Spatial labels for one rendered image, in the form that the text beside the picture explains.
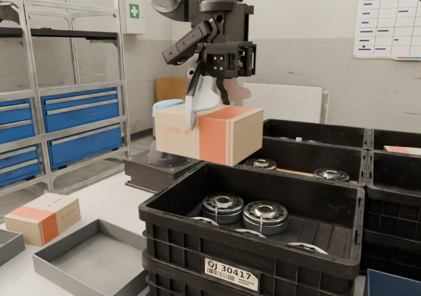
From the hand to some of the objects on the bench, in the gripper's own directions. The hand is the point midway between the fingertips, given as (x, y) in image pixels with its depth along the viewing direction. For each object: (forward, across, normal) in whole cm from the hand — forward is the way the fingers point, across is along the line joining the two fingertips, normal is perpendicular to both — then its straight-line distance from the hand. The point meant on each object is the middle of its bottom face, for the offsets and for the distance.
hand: (209, 121), depth 59 cm
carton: (+40, -2, +56) cm, 69 cm away
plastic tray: (+40, -26, +58) cm, 75 cm away
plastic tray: (+40, -5, +28) cm, 49 cm away
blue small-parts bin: (+40, +10, -37) cm, 55 cm away
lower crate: (+40, +8, -7) cm, 41 cm away
